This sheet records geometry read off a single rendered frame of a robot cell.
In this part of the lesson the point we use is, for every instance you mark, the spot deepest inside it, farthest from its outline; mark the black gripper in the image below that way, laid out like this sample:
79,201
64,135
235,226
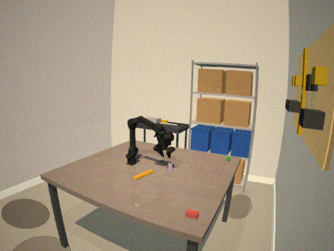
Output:
162,146

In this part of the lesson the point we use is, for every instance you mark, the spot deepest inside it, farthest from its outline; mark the red rectangular block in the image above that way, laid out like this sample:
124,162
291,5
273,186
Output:
192,214

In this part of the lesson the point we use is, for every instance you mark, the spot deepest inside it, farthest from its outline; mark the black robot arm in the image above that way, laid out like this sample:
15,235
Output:
161,135

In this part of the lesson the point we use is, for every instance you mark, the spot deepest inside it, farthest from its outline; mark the yellow bar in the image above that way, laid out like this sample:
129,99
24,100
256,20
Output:
139,176

